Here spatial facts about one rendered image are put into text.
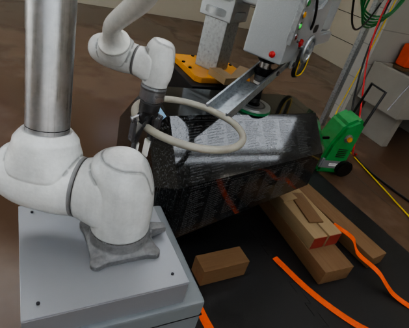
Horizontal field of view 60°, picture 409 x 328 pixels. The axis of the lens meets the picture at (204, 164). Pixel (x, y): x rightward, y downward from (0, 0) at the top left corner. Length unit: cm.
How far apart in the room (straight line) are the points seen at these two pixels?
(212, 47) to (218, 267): 157
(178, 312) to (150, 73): 73
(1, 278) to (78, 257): 113
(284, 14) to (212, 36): 100
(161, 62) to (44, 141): 50
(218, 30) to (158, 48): 154
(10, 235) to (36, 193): 137
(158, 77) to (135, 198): 50
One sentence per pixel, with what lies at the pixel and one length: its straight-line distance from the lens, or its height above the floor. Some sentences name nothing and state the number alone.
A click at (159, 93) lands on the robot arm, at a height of 113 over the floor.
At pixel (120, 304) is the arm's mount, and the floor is 85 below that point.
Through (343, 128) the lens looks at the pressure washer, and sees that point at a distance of 341.
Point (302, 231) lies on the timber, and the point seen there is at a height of 19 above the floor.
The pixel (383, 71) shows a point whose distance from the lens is 469.
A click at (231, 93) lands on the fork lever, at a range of 183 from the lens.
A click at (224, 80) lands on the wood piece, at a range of 253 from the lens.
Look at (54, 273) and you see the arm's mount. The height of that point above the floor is 87.
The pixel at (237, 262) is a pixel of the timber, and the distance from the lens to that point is 208.
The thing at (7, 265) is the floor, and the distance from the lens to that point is 213.
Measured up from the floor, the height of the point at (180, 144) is 99.
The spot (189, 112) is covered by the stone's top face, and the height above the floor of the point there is 87.
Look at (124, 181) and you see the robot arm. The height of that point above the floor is 111.
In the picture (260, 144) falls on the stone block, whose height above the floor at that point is 74.
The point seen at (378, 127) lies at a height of 18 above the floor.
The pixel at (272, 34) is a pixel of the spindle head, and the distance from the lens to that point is 184.
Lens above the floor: 161
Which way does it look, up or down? 32 degrees down
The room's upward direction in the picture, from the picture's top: 16 degrees clockwise
